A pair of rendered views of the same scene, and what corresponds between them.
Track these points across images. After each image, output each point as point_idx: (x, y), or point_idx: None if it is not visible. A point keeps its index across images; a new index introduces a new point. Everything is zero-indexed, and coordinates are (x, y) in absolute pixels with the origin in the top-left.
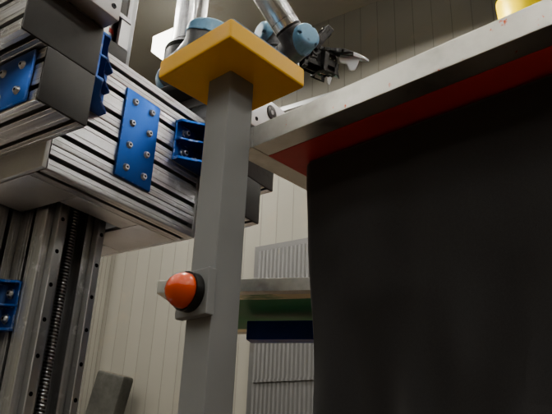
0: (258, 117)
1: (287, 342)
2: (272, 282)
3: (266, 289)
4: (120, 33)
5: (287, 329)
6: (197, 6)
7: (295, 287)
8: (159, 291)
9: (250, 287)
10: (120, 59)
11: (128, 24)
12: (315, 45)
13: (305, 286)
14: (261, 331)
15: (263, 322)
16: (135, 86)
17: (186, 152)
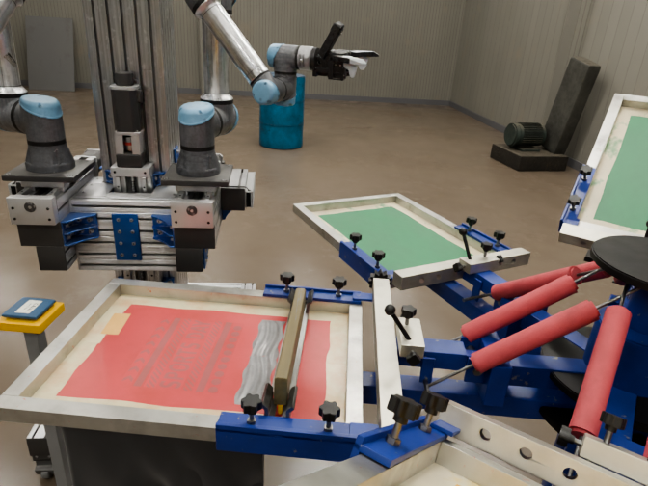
0: (177, 220)
1: None
2: (326, 234)
3: (324, 237)
4: (132, 146)
5: None
6: (208, 62)
7: (333, 244)
8: (293, 211)
9: (319, 232)
10: (136, 163)
11: (136, 136)
12: (268, 102)
13: (337, 247)
14: None
15: None
16: (118, 209)
17: (158, 233)
